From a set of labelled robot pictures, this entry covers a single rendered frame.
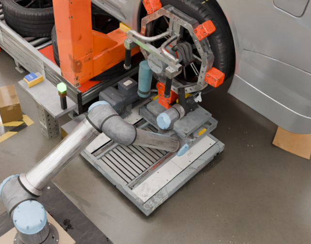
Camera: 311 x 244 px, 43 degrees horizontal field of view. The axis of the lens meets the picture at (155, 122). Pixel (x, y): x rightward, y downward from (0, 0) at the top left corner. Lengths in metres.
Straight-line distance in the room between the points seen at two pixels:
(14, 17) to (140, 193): 1.81
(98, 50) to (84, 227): 1.15
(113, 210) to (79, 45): 1.10
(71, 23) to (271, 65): 1.14
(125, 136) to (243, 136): 1.52
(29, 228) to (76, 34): 1.15
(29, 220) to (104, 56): 1.25
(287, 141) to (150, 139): 1.54
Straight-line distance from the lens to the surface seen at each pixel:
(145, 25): 2.58
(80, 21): 2.46
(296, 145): 3.37
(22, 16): 3.53
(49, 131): 3.05
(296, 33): 2.05
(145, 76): 2.59
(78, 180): 2.87
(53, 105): 2.72
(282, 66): 2.16
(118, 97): 2.82
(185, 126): 2.93
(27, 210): 2.04
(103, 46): 2.74
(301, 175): 3.21
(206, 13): 2.35
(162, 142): 2.21
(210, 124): 3.04
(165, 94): 2.34
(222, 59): 2.37
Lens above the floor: 2.37
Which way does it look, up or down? 47 degrees down
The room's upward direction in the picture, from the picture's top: 7 degrees clockwise
